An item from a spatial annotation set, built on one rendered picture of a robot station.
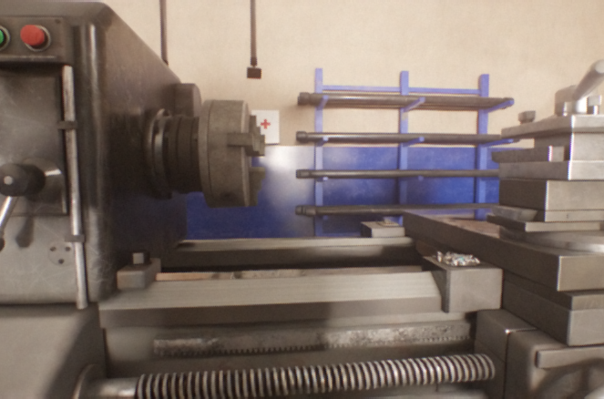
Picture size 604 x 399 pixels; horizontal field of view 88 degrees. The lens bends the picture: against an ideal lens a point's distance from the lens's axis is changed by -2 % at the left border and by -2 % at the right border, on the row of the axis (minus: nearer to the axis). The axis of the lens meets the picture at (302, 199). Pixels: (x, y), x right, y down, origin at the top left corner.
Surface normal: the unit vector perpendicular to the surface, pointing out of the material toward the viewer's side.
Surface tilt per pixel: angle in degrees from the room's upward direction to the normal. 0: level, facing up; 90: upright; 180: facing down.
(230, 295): 36
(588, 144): 90
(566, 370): 90
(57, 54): 90
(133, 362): 90
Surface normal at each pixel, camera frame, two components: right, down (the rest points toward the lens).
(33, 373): 0.05, -0.80
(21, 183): 0.10, 0.08
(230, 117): 0.07, -0.51
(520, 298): -1.00, 0.01
